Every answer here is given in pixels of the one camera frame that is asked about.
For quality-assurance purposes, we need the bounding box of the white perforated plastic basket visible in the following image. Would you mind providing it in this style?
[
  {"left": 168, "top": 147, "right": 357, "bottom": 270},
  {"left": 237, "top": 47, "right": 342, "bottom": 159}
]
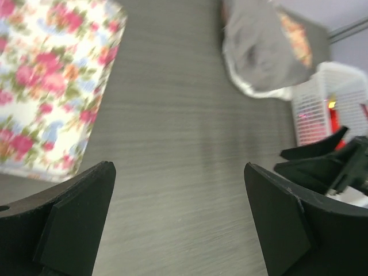
[{"left": 292, "top": 62, "right": 367, "bottom": 145}]

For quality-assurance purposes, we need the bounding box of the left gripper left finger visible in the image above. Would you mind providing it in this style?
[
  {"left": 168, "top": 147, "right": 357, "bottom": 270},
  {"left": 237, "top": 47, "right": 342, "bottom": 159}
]
[{"left": 1, "top": 162, "right": 116, "bottom": 276}]

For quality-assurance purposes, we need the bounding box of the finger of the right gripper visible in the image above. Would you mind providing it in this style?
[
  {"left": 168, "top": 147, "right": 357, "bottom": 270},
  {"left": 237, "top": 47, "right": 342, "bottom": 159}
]
[
  {"left": 280, "top": 126, "right": 349, "bottom": 160},
  {"left": 274, "top": 146, "right": 357, "bottom": 194}
]

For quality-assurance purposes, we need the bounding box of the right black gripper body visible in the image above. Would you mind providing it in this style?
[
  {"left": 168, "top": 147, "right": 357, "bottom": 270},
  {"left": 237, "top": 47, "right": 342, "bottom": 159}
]
[{"left": 330, "top": 136, "right": 367, "bottom": 195}]

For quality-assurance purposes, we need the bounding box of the orange floral cloth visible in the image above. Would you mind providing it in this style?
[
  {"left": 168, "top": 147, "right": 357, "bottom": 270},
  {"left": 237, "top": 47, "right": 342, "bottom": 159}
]
[{"left": 278, "top": 11, "right": 313, "bottom": 68}]

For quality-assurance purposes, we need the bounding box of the grey cloth bag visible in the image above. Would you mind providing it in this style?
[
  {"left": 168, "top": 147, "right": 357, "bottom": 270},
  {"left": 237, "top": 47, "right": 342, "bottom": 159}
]
[{"left": 221, "top": 1, "right": 313, "bottom": 101}]

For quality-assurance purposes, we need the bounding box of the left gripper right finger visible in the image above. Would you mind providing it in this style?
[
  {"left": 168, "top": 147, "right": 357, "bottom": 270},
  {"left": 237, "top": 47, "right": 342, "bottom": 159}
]
[{"left": 244, "top": 163, "right": 367, "bottom": 276}]

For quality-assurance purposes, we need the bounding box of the floral rectangular tray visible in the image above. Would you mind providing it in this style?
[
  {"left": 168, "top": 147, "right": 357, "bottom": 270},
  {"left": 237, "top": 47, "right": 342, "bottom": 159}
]
[{"left": 1, "top": 0, "right": 127, "bottom": 182}]

